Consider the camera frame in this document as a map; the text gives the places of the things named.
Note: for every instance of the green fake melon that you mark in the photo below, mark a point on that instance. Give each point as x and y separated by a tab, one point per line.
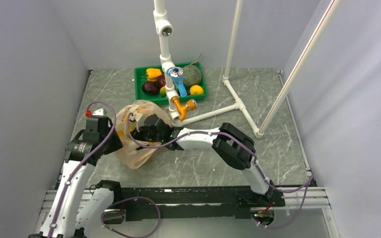
192	75

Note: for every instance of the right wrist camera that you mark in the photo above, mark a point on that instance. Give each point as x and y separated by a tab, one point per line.
136	118

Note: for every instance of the green fake fruit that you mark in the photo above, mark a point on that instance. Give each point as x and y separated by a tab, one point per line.
162	92

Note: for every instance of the white pole with red stripe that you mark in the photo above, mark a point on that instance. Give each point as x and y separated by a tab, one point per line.
289	81

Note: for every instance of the yellow fake lemon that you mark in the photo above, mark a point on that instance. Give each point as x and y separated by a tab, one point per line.
196	90

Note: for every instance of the dark red fake apple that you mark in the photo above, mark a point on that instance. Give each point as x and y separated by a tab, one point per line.
150	88

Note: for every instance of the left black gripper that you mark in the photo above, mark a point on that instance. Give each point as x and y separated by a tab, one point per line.
117	144

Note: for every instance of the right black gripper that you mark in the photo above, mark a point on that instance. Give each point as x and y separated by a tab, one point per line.
138	134

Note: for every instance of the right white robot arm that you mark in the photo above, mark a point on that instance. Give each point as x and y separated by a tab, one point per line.
234	147

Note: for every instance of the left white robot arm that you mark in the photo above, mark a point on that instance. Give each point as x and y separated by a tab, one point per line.
65	219

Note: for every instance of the yellow fake bell pepper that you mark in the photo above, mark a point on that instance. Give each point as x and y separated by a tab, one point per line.
153	73

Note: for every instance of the white PVC pipe frame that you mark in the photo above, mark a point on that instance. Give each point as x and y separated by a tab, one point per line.
164	29

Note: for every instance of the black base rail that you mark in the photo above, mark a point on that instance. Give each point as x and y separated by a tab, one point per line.
194	202

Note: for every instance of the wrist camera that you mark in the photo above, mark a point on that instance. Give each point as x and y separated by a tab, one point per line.
98	112
136	118

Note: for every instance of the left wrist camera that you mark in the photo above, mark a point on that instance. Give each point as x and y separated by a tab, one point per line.
98	112

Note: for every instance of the blue tap handle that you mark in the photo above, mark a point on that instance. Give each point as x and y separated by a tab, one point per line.
177	75

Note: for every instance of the dark red fruit in tray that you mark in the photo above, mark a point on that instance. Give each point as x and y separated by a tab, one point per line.
161	82

